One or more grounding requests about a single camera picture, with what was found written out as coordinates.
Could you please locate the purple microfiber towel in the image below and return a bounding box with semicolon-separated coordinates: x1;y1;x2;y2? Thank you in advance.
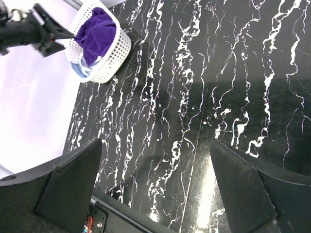
74;7;117;66

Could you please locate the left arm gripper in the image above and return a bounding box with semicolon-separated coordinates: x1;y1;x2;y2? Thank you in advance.
33;3;74;57

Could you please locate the light blue towel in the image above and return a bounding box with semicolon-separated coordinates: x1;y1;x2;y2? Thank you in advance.
70;55;102;78

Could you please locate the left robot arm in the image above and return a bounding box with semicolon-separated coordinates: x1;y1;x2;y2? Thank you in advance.
0;3;102;233

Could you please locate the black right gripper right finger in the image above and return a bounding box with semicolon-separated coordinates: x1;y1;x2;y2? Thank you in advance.
210;139;311;233

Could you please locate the white perforated laundry basket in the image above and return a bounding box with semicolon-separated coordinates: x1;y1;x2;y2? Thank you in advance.
69;0;132;83

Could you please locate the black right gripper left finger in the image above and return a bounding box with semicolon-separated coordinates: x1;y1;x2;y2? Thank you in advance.
0;139;102;233

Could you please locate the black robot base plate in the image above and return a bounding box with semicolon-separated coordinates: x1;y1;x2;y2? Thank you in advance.
83;189;172;233

